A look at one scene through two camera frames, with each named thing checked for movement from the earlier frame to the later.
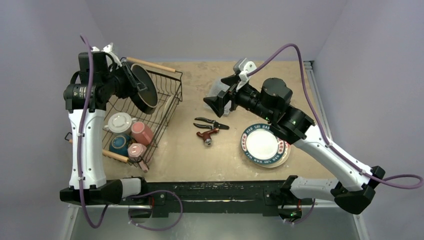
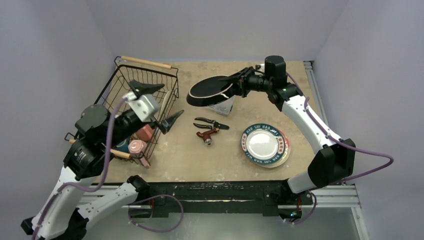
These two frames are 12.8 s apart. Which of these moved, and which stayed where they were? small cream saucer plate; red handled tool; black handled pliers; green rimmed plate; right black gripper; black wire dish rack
Moved: right black gripper; small cream saucer plate
Stayed: red handled tool; green rimmed plate; black handled pliers; black wire dish rack
